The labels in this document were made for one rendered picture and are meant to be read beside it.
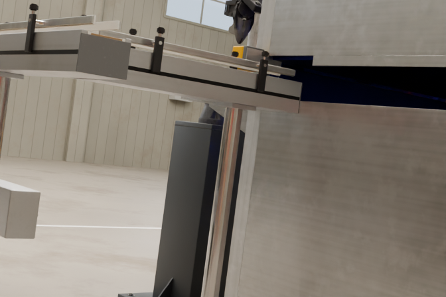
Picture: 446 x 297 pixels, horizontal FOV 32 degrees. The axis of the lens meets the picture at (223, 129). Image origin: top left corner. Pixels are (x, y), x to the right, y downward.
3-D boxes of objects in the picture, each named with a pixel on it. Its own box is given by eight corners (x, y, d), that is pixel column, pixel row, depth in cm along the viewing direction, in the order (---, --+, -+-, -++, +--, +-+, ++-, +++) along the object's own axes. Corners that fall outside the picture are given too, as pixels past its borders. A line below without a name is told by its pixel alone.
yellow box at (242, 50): (261, 72, 239) (265, 49, 239) (244, 68, 235) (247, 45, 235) (246, 71, 245) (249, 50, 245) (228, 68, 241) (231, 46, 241)
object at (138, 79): (267, 111, 238) (273, 60, 239) (302, 113, 226) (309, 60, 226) (68, 78, 196) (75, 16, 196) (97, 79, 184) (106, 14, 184)
